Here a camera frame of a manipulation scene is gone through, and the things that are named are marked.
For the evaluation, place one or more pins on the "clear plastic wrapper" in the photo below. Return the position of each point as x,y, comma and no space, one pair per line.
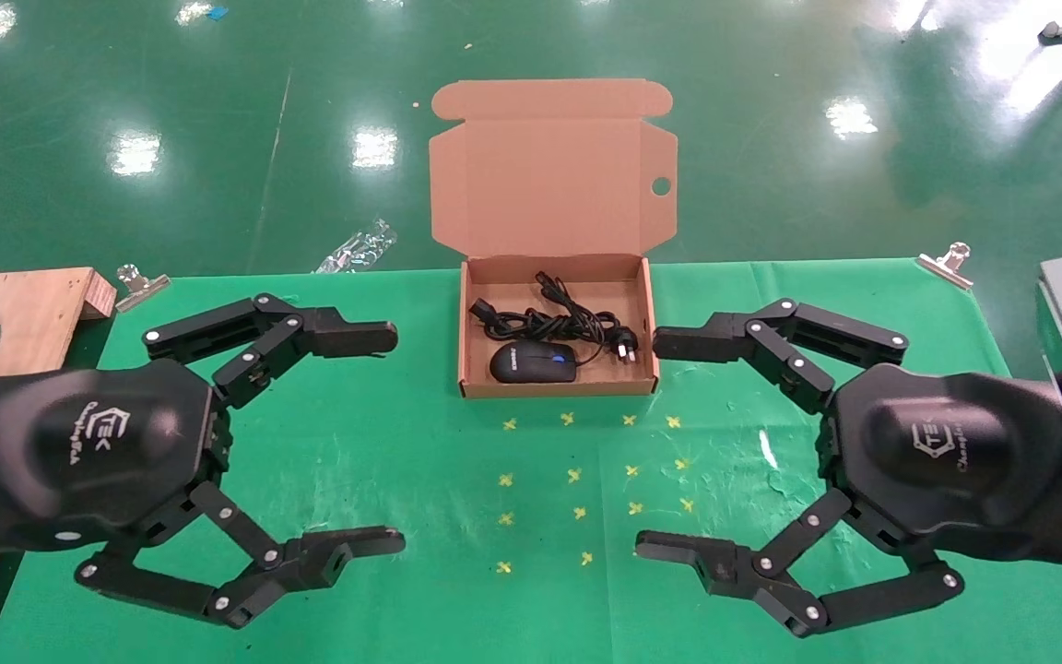
356,249

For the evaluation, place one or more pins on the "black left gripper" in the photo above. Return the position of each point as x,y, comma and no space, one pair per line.
98,452

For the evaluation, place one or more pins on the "brown wooden board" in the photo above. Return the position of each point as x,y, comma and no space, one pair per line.
52,314

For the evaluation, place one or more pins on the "open brown cardboard box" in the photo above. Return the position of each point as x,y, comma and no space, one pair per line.
554,184

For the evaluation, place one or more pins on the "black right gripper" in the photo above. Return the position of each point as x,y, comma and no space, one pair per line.
946,452

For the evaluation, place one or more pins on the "green table cloth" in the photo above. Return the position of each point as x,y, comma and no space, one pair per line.
494,609

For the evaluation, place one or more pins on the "silver binder clip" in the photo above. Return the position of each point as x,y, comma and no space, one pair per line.
948,266
139,288

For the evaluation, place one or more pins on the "small blue floor scrap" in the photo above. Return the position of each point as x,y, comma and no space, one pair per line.
216,12

